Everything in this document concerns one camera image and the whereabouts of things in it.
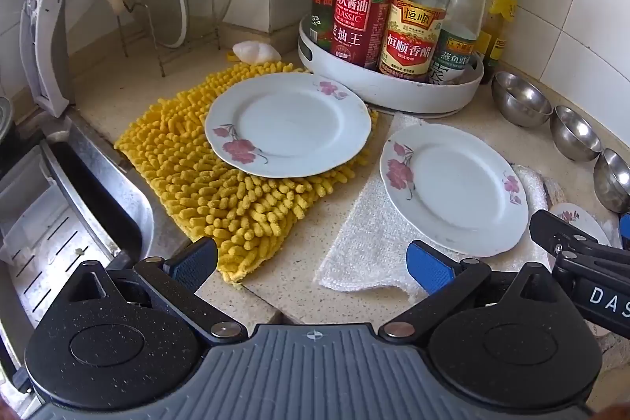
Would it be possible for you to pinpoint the wire lid rack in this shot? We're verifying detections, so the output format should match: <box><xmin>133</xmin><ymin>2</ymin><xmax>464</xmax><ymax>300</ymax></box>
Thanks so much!
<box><xmin>113</xmin><ymin>0</ymin><xmax>223</xmax><ymax>79</ymax></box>

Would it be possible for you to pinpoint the steel bowl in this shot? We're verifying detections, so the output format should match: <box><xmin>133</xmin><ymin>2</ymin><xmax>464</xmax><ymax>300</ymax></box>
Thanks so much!
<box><xmin>550</xmin><ymin>105</ymin><xmax>603</xmax><ymax>162</ymax></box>

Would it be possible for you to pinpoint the yellow chenille mat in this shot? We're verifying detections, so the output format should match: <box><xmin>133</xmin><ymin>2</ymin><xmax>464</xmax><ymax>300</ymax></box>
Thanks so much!
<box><xmin>114</xmin><ymin>61</ymin><xmax>369</xmax><ymax>283</ymax></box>

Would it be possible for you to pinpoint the steel bowl stove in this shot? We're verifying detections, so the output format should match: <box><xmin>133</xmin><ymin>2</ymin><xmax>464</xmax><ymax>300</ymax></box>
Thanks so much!
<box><xmin>594</xmin><ymin>148</ymin><xmax>630</xmax><ymax>214</ymax></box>

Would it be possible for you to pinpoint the green yellow oyster sauce bottle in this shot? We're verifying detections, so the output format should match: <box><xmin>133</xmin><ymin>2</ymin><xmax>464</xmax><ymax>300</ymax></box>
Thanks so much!
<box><xmin>475</xmin><ymin>0</ymin><xmax>518</xmax><ymax>84</ymax></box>

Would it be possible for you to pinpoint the steel bowl tray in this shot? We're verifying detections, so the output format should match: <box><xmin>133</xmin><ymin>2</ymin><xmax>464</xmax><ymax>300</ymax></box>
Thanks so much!
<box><xmin>491</xmin><ymin>71</ymin><xmax>553</xmax><ymax>128</ymax></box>

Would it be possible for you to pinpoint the white sponge ball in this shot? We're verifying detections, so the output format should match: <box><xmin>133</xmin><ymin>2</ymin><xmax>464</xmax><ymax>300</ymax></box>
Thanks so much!
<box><xmin>232</xmin><ymin>41</ymin><xmax>281</xmax><ymax>65</ymax></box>

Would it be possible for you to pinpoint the purple label clear bottle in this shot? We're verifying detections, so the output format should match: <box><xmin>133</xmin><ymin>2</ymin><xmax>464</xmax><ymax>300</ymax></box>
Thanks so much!
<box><xmin>428</xmin><ymin>0</ymin><xmax>486</xmax><ymax>84</ymax></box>

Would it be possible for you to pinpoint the white turntable tray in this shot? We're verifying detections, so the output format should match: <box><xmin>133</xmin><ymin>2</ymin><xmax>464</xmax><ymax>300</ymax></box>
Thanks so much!
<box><xmin>298</xmin><ymin>15</ymin><xmax>485</xmax><ymax>118</ymax></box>

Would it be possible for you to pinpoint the steel sink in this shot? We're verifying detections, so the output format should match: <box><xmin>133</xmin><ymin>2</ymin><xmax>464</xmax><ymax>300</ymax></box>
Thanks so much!
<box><xmin>1</xmin><ymin>111</ymin><xmax>180</xmax><ymax>400</ymax></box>

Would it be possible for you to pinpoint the yellow cap vinegar bottle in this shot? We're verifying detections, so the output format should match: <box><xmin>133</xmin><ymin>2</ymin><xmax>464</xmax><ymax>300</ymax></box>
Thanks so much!
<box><xmin>378</xmin><ymin>0</ymin><xmax>450</xmax><ymax>82</ymax></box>

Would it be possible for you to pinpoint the white towel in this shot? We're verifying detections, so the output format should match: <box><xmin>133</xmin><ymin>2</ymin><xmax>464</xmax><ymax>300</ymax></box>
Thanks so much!
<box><xmin>314</xmin><ymin>114</ymin><xmax>565</xmax><ymax>298</ymax></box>

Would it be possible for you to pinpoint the white plastic sink tray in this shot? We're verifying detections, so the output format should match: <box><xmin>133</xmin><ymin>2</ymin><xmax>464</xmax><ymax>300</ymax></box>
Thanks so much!
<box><xmin>1</xmin><ymin>147</ymin><xmax>111</xmax><ymax>325</ymax></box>

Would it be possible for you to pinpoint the small floral plate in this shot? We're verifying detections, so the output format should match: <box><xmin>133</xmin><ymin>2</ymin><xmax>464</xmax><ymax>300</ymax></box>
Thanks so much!
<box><xmin>550</xmin><ymin>202</ymin><xmax>610</xmax><ymax>245</ymax></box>

